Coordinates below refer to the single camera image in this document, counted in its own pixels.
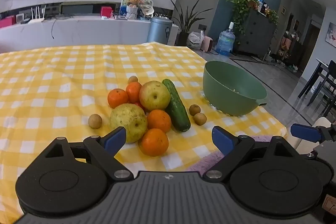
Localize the yellow red apple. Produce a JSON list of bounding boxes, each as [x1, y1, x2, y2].
[[139, 81, 171, 111]]

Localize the potted long-leaf plant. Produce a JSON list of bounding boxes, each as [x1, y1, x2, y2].
[[169, 0, 206, 46]]

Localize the black dining table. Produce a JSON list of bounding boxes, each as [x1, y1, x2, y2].
[[298, 58, 336, 109]]

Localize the group of bottles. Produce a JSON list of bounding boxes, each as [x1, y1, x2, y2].
[[256, 0, 271, 14]]

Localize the white tv cabinet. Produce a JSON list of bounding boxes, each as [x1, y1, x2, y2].
[[0, 15, 179, 53]]

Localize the wall picture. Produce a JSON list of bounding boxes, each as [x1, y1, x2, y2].
[[325, 22, 336, 45]]

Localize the dark green framed box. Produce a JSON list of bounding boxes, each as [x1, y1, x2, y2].
[[60, 2, 95, 16]]

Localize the cluttered shelf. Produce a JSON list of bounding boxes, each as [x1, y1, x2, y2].
[[278, 30, 302, 67]]

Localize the colourful picture board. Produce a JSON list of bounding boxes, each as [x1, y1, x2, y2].
[[121, 0, 153, 17]]

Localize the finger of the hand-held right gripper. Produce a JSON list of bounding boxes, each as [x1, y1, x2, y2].
[[290, 124, 336, 144]]

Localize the yellow checked tablecloth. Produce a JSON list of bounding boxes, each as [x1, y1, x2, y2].
[[0, 42, 288, 214]]

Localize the grey trash can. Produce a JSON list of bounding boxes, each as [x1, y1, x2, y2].
[[147, 17, 174, 45]]

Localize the orange mandarin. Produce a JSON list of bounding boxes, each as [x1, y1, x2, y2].
[[138, 128, 169, 157], [146, 109, 172, 134], [108, 89, 129, 109], [126, 81, 143, 104]]

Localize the white plastic bag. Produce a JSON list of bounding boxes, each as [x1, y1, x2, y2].
[[187, 30, 205, 50]]

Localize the green colander bowl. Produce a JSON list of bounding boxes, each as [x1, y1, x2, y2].
[[203, 61, 268, 116]]

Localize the white router with antennas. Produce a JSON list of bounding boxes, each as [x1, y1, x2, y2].
[[28, 6, 48, 24]]

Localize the green ivy plant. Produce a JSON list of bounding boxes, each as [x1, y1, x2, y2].
[[226, 0, 259, 35]]

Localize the pink heater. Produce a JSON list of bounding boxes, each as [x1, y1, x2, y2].
[[201, 36, 214, 52]]

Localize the dark grey drawer cabinet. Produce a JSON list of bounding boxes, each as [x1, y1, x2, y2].
[[234, 7, 277, 59]]

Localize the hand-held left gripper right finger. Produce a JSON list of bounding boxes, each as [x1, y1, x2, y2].
[[203, 126, 299, 179]]

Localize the magenta box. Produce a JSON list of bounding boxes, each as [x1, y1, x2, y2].
[[0, 17, 16, 28]]

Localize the blue water jug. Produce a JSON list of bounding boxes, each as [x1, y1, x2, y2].
[[215, 21, 235, 56]]

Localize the green cucumber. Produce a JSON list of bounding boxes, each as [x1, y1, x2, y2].
[[162, 79, 191, 132]]

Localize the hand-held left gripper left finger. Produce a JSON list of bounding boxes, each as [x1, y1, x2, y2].
[[43, 126, 134, 180]]

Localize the black dining chair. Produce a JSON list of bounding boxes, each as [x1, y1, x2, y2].
[[307, 60, 336, 117]]

